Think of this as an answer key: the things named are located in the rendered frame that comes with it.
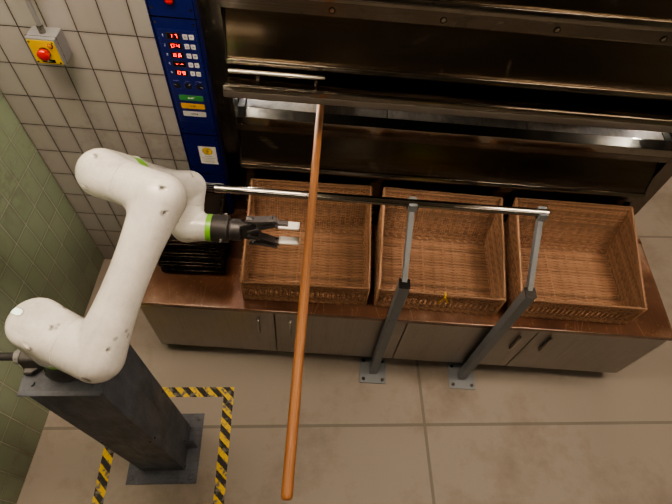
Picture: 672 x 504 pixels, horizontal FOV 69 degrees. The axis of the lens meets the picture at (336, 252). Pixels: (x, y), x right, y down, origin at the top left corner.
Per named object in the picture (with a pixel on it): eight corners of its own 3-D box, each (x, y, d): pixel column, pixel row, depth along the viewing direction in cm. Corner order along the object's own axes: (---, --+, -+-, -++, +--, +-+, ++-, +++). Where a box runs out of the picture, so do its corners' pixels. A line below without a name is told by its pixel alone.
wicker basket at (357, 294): (253, 213, 244) (249, 176, 221) (366, 220, 247) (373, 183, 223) (241, 300, 218) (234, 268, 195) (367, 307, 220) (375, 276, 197)
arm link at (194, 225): (174, 240, 169) (164, 242, 158) (176, 204, 168) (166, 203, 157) (215, 243, 170) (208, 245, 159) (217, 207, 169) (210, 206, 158)
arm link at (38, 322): (73, 383, 126) (40, 356, 110) (24, 359, 129) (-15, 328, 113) (105, 340, 133) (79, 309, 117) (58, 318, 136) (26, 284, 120)
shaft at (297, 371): (292, 501, 123) (292, 500, 120) (280, 501, 123) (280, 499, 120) (327, 66, 216) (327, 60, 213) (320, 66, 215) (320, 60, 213)
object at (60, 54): (44, 51, 174) (31, 24, 166) (73, 53, 174) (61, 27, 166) (36, 64, 170) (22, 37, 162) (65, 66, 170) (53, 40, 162)
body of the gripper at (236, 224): (230, 212, 162) (258, 214, 163) (233, 227, 169) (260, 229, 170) (227, 231, 158) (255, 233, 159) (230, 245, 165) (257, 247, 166)
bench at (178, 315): (185, 264, 293) (163, 203, 244) (584, 292, 300) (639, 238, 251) (163, 354, 262) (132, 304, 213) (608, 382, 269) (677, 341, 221)
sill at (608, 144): (238, 113, 202) (237, 106, 199) (666, 147, 207) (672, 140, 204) (236, 123, 199) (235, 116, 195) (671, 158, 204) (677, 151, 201)
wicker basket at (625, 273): (493, 230, 248) (513, 194, 225) (603, 238, 250) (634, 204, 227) (507, 317, 222) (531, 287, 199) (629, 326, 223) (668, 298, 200)
